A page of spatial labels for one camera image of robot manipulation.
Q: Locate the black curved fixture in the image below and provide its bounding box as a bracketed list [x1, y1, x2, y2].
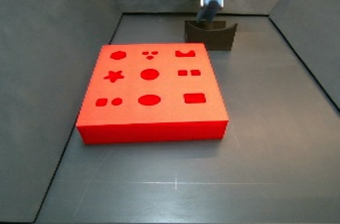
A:
[185, 20, 238, 51]

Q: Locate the red shape sorter block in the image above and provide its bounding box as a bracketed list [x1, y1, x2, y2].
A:
[77, 43, 229, 144]

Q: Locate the blue arch block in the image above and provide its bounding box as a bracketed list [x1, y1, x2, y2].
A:
[197, 0, 222, 29]

